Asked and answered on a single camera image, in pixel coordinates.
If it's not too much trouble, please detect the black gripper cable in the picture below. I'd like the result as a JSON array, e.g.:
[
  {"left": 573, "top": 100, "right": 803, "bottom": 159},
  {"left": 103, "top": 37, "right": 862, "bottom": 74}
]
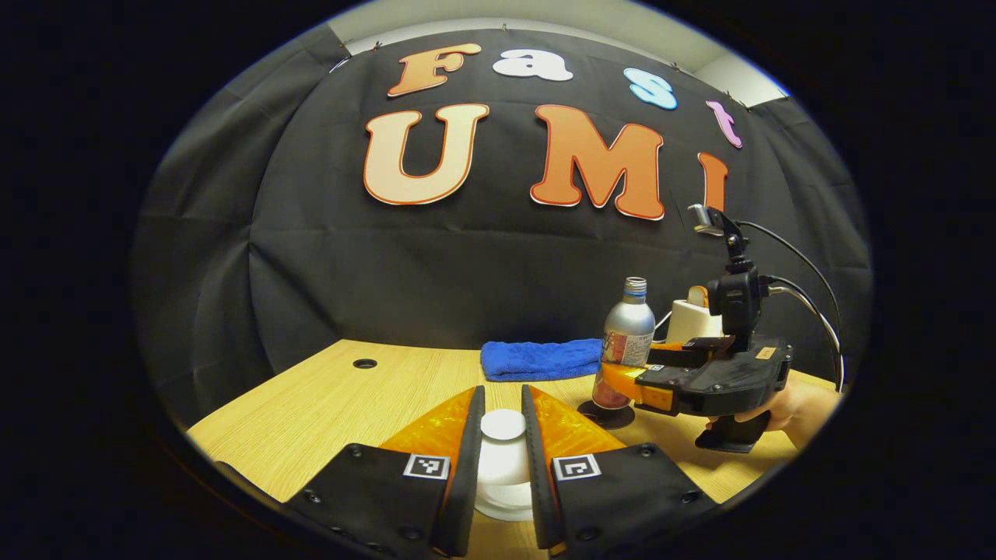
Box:
[{"left": 735, "top": 220, "right": 844, "bottom": 327}]

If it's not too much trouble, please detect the dark brown round coaster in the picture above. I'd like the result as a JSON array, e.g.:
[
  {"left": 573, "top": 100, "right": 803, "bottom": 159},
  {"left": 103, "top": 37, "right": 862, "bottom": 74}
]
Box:
[{"left": 577, "top": 400, "right": 637, "bottom": 431}]

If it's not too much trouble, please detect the blue towel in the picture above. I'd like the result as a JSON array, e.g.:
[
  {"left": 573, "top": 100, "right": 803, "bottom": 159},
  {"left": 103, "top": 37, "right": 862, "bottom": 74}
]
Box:
[{"left": 480, "top": 338, "right": 606, "bottom": 383}]

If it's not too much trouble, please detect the white toaster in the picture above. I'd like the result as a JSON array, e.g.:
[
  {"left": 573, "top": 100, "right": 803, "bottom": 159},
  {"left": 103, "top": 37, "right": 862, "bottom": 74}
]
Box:
[{"left": 665, "top": 298, "right": 728, "bottom": 345}]

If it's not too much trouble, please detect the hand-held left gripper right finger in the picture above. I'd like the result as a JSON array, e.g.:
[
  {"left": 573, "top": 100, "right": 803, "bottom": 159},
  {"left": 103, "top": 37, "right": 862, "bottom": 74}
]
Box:
[{"left": 521, "top": 383, "right": 721, "bottom": 557}]

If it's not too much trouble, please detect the silver water bottle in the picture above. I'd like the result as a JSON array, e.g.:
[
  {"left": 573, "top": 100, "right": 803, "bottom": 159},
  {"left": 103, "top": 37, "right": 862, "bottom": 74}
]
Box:
[{"left": 591, "top": 277, "right": 657, "bottom": 411}]

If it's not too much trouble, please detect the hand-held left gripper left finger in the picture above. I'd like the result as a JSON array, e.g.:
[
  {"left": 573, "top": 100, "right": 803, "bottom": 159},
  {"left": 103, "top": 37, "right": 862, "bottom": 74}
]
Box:
[{"left": 280, "top": 385, "right": 487, "bottom": 559}]

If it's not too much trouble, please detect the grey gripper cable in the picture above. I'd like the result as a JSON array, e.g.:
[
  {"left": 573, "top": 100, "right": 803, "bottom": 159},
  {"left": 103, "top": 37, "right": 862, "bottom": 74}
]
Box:
[{"left": 766, "top": 276, "right": 847, "bottom": 394}]

